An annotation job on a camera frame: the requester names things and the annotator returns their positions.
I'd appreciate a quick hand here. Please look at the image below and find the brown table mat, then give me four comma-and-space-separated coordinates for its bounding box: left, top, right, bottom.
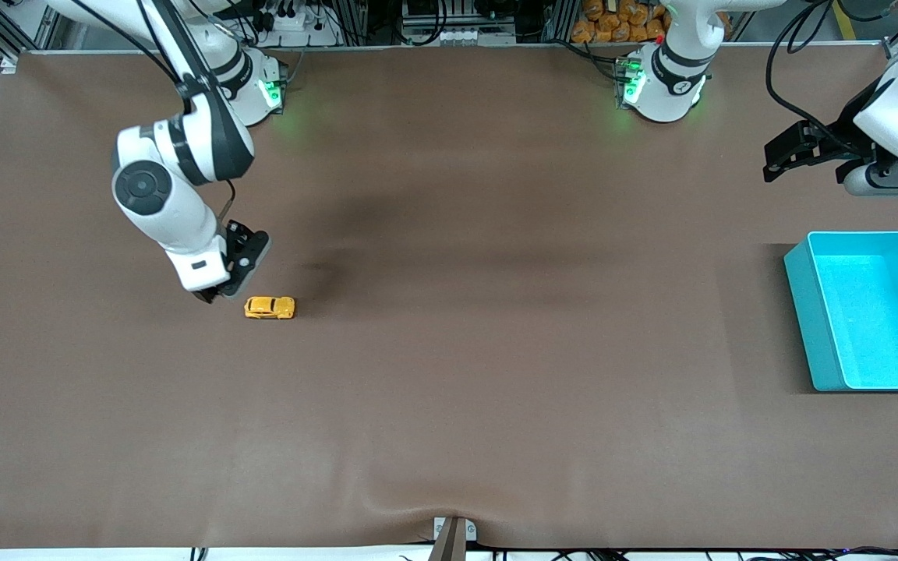
0, 45, 898, 550

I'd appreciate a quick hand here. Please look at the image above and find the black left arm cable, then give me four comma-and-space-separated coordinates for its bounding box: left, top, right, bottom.
765, 0, 879, 157

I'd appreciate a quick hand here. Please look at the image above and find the yellow beetle toy car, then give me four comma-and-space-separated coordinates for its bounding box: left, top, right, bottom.
244, 295, 296, 320

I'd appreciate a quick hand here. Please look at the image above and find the white power strip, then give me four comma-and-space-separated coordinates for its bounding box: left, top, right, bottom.
258, 0, 341, 48

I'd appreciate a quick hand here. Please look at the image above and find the teal plastic bin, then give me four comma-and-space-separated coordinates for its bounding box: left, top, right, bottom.
783, 231, 898, 393

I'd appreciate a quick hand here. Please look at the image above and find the small metal bracket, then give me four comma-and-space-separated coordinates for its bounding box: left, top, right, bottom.
433, 516, 479, 543

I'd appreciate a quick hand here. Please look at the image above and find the brown tapered bar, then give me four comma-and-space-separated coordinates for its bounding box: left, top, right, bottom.
427, 517, 468, 561

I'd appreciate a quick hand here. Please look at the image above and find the orange snack packets pile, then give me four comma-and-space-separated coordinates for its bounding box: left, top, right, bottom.
571, 0, 670, 44

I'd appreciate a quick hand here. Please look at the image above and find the white connector block row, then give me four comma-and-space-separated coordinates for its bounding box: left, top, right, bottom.
401, 27, 517, 46

